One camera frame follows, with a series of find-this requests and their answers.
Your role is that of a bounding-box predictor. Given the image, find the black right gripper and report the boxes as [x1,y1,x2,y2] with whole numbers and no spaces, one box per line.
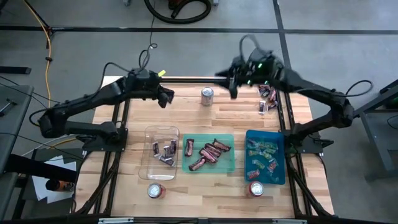
[215,54,280,100]

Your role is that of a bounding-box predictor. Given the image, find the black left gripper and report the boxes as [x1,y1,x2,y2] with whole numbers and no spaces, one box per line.
[126,68,175,109]

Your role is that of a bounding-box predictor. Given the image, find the silver soda can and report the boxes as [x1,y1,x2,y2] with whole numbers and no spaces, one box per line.
[200,86,215,107]

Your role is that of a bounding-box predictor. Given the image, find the clear plastic basket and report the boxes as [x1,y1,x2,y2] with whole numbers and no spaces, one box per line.
[138,125,180,181]

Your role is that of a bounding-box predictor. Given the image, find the translucent green plastic basket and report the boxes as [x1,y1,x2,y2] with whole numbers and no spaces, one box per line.
[181,133,236,174]

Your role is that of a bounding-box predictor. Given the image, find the red soda can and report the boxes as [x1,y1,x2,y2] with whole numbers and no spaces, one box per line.
[147,182,166,200]
[248,181,265,198]

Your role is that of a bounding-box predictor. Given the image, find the red vacuum cleaner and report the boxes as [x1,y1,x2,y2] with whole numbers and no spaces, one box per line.
[167,0,187,10]

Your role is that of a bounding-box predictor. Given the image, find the blue plastic basket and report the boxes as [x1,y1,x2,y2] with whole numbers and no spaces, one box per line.
[244,129,287,187]

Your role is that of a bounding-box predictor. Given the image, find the orange and black bottle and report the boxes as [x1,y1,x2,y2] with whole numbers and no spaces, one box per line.
[45,179,75,192]

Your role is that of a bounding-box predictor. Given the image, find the black support beam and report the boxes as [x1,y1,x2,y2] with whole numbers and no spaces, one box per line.
[4,153,78,184]

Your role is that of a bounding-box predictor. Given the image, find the black floor strip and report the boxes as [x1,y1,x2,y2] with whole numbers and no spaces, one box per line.
[0,66,32,75]

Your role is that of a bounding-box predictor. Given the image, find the black stand leg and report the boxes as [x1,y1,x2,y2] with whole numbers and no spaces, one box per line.
[23,0,55,32]

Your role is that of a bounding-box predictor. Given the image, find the grey metal stand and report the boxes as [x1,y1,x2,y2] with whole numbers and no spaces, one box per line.
[354,79,398,183]

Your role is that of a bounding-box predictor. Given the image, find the white paper sheets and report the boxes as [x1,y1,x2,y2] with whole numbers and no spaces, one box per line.
[30,155,77,205]

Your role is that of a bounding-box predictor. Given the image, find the grey side table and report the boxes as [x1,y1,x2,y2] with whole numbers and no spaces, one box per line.
[0,83,34,218]

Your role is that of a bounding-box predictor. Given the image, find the black aluminium frame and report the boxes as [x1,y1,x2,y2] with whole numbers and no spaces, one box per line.
[73,76,335,224]

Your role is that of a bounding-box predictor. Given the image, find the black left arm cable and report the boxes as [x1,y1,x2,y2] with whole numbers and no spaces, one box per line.
[102,0,159,82]

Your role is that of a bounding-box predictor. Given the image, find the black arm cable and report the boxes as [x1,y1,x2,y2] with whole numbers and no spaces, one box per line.
[102,0,159,82]
[343,79,374,98]

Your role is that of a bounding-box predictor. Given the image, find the black vacuum hose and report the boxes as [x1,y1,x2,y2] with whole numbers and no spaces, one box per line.
[144,0,213,25]

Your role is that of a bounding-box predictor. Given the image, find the yellow extension cable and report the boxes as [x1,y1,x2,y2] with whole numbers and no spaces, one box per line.
[23,0,53,131]

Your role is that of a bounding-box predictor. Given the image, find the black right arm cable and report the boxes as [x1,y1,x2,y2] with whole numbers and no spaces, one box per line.
[343,79,374,98]

